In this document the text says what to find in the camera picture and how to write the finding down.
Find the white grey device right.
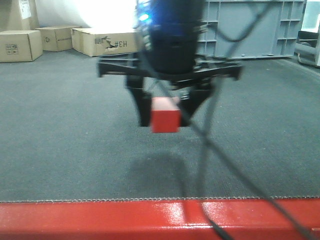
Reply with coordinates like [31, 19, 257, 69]
[294, 0, 320, 69]

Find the red metal table edge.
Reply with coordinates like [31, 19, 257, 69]
[0, 198, 320, 240]

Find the cardboard box far left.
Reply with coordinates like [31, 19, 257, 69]
[0, 30, 43, 63]

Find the red magnetic cube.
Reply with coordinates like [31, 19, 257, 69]
[151, 97, 181, 133]

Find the dark grey carpet mat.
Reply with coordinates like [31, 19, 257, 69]
[0, 50, 320, 202]

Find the grey plastic crate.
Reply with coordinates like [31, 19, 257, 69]
[197, 0, 306, 59]

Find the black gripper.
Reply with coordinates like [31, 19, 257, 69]
[97, 53, 243, 127]

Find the cardboard box labelled H3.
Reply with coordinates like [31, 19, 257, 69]
[71, 28, 138, 57]

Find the small cardboard box middle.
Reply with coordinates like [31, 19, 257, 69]
[36, 25, 82, 52]

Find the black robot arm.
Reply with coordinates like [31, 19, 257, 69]
[97, 0, 242, 127]

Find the tall cardboard box corner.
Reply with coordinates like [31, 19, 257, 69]
[0, 0, 40, 32]

